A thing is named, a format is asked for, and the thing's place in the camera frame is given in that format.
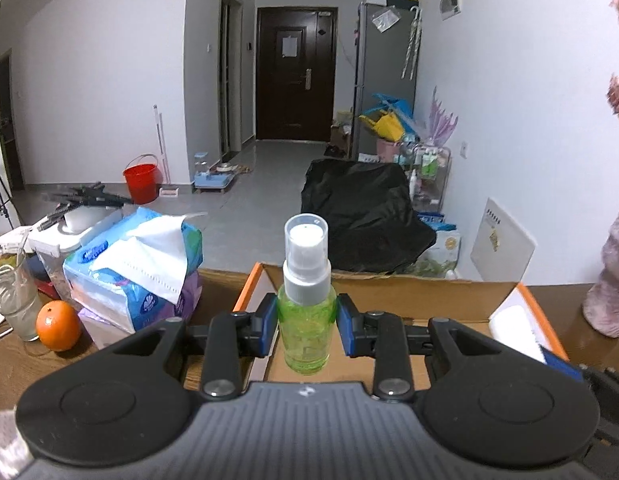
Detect metal trolley cart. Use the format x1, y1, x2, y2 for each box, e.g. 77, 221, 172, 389
404, 142, 453, 211

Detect dark side door frame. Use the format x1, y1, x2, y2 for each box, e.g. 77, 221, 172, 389
218, 0, 244, 162

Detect orange fruit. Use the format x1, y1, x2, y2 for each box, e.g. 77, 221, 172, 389
36, 300, 83, 352

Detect pink bucket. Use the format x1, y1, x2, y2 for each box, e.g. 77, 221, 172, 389
377, 138, 403, 163

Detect black bag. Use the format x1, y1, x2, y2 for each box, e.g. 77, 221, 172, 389
300, 158, 437, 275

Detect clear glass cup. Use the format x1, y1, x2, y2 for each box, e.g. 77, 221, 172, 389
0, 260, 43, 343

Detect pink textured vase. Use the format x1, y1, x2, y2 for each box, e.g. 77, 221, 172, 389
583, 195, 619, 339

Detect blue pet feeder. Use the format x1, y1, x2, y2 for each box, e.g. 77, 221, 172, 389
194, 152, 236, 193

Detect red bucket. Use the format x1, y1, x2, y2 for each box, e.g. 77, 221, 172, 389
122, 154, 159, 206

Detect blue tissue pack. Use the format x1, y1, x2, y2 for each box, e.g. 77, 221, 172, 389
63, 206, 208, 333

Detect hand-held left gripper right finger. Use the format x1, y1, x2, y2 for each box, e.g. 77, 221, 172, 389
337, 294, 495, 403

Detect folded translucent umbrella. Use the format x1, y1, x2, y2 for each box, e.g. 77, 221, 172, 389
401, 6, 423, 80

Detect grey refrigerator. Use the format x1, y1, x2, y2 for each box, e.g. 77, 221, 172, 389
353, 1, 424, 161

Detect clear container with white lid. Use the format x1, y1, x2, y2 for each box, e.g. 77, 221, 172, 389
27, 207, 123, 306

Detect purple tissue pack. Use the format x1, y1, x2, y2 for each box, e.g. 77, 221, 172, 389
78, 270, 204, 351

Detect white flat board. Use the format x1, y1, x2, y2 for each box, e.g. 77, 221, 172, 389
470, 197, 536, 283

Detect black plastic tool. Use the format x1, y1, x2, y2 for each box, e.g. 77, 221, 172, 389
40, 182, 135, 231

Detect dark brown entrance door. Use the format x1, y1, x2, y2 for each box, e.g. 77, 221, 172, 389
256, 6, 337, 142

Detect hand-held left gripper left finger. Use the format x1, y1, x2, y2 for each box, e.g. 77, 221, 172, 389
112, 292, 279, 401

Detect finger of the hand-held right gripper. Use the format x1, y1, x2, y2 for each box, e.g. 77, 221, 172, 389
539, 345, 585, 382

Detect purple feather wings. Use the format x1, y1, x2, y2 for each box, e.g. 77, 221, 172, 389
427, 86, 460, 148

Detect clear plastic bag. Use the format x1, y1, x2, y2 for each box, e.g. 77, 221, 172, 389
372, 6, 401, 31

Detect blue and white package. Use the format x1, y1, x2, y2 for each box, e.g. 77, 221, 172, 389
419, 212, 463, 266

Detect green spray bottle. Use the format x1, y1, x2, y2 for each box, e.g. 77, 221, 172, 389
276, 213, 337, 375

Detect orange cardboard box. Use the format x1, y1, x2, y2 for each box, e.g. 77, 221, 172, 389
182, 261, 570, 396

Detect brown cardboard carton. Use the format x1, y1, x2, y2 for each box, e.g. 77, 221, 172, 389
331, 110, 355, 158

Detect white power strip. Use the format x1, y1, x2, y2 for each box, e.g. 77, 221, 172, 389
0, 225, 38, 256

